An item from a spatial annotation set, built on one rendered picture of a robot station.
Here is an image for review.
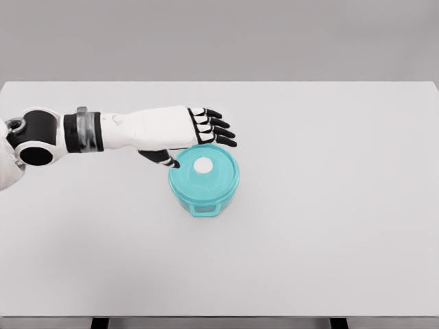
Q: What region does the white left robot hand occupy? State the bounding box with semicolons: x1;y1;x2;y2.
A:
134;105;238;169

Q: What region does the teal pot lid white knob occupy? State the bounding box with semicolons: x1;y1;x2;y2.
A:
168;144;240;199

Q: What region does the teal pot with handle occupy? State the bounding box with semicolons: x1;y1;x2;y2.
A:
169;171;241;219

